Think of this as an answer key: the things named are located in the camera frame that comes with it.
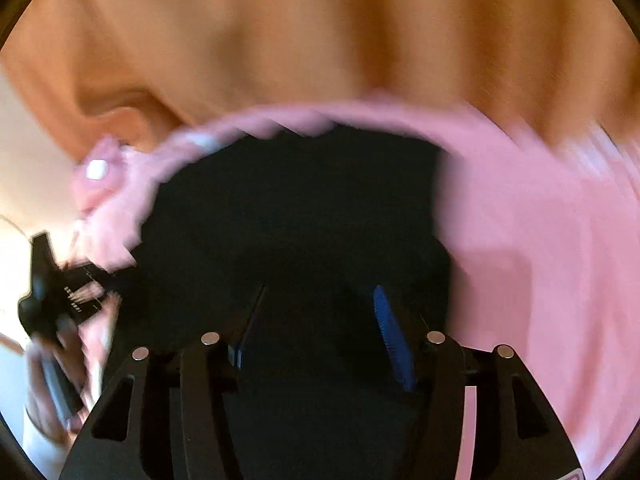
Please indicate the person's left hand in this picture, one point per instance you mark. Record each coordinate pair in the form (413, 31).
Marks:
(37, 400)

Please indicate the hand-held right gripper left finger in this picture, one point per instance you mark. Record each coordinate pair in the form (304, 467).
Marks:
(248, 327)

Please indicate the pink ruffled garment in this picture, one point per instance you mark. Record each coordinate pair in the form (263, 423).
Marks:
(525, 240)

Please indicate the orange bed sheet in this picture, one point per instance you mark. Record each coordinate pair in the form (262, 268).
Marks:
(310, 40)

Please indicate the dark cloth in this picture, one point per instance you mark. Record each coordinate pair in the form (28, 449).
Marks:
(300, 220)

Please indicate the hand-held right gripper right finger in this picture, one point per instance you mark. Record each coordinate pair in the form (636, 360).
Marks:
(393, 342)

